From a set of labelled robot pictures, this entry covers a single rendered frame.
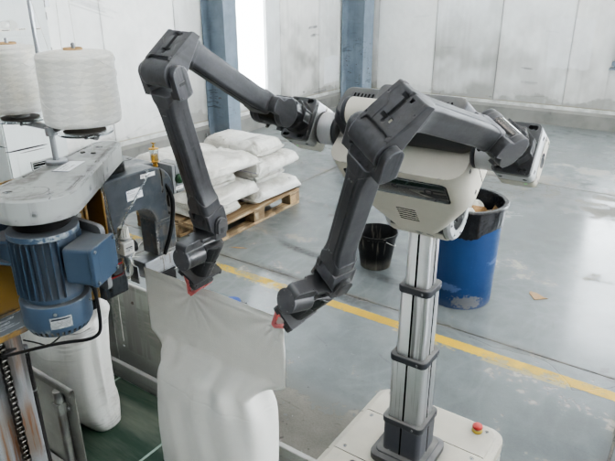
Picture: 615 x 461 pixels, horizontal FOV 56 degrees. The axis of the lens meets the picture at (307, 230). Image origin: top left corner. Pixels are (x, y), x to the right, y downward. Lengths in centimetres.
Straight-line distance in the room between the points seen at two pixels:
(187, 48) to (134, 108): 564
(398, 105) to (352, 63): 921
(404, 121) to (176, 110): 54
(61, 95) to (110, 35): 536
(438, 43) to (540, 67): 159
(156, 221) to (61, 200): 52
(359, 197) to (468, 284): 263
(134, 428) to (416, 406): 98
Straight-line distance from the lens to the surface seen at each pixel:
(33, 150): 554
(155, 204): 175
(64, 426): 198
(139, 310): 241
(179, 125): 130
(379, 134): 95
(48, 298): 139
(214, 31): 756
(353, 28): 1013
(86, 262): 131
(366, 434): 233
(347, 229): 110
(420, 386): 201
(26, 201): 129
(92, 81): 133
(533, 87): 933
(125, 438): 222
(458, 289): 364
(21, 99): 157
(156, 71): 125
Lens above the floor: 180
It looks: 22 degrees down
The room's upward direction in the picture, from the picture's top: straight up
